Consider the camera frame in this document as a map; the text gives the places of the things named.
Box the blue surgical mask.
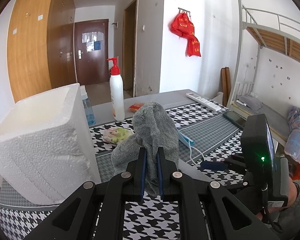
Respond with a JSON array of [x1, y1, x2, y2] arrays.
[[177, 129, 207, 167]]

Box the grey towel cloth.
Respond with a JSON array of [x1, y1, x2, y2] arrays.
[[111, 102, 179, 197]]

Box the green floral cloth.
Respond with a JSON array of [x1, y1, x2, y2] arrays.
[[103, 127, 134, 145]]

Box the person's right hand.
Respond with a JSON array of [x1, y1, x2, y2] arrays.
[[268, 178, 300, 216]]

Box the houndstooth table runner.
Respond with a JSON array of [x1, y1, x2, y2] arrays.
[[0, 103, 241, 239]]

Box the black smartphone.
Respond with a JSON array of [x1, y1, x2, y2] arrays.
[[223, 111, 246, 130]]

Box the white remote control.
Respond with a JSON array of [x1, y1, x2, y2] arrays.
[[186, 93, 221, 112]]

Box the white styrofoam box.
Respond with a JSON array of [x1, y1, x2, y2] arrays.
[[0, 83, 101, 205]]

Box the red snack packet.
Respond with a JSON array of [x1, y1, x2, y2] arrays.
[[128, 103, 144, 113]]

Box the blue spray bottle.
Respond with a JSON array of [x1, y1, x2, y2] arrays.
[[80, 85, 96, 127]]

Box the white pump bottle red cap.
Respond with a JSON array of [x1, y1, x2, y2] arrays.
[[107, 57, 125, 121]]

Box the dark red entry door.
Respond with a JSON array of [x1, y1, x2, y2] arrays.
[[75, 19, 109, 86]]

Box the wooden wardrobe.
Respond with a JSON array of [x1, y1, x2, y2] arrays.
[[7, 0, 76, 102]]

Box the wooden planks against wall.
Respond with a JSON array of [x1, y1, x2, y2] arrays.
[[221, 67, 231, 105]]

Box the metal bunk bed frame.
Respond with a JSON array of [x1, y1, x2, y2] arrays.
[[227, 0, 300, 145]]

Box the side doorway frame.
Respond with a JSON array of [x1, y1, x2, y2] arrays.
[[122, 0, 139, 97]]

